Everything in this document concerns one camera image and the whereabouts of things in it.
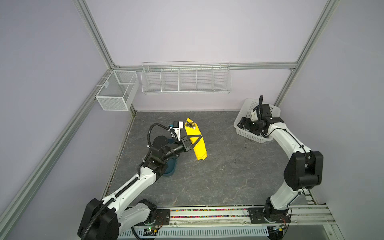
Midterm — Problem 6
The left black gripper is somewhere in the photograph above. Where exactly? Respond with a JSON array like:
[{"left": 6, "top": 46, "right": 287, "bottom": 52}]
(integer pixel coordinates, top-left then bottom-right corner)
[{"left": 162, "top": 135, "right": 201, "bottom": 162}]

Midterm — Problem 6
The silver fork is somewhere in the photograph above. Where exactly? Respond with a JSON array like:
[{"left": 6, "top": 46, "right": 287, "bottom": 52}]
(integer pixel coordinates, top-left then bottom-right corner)
[{"left": 185, "top": 121, "right": 197, "bottom": 129}]

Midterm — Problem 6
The teal plastic tray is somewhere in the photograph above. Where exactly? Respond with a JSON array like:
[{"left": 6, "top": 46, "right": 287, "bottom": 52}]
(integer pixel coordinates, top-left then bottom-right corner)
[{"left": 161, "top": 136, "right": 179, "bottom": 177}]

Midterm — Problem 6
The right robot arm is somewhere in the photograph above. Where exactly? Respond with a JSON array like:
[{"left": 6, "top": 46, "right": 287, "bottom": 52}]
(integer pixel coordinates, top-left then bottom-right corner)
[{"left": 234, "top": 96, "right": 324, "bottom": 221}]

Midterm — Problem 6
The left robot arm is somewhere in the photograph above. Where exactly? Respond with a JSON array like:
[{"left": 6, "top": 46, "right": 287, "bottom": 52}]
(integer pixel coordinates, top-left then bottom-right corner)
[{"left": 78, "top": 119, "right": 208, "bottom": 240}]

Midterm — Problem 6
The white vent grille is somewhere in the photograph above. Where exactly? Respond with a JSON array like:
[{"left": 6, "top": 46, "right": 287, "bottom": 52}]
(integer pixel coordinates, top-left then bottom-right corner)
[{"left": 135, "top": 226, "right": 270, "bottom": 240}]

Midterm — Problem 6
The white wire wall rack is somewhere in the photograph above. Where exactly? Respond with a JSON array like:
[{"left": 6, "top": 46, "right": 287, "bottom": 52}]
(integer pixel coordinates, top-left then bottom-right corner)
[{"left": 142, "top": 61, "right": 232, "bottom": 94}]

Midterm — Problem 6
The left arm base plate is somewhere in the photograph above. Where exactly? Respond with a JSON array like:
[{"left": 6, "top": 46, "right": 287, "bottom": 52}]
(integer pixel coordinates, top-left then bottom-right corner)
[{"left": 137, "top": 209, "right": 171, "bottom": 226}]

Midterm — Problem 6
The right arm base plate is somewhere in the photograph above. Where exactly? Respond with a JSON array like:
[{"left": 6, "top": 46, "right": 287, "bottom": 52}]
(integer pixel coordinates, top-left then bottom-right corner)
[{"left": 247, "top": 207, "right": 291, "bottom": 224}]

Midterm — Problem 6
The white mesh wall box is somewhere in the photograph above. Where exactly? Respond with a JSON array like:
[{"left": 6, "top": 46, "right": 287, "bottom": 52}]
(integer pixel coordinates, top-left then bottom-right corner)
[{"left": 96, "top": 71, "right": 140, "bottom": 112}]

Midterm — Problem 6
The aluminium front rail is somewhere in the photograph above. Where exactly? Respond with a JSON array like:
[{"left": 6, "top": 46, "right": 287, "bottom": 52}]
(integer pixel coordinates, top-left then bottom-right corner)
[{"left": 82, "top": 205, "right": 337, "bottom": 230}]

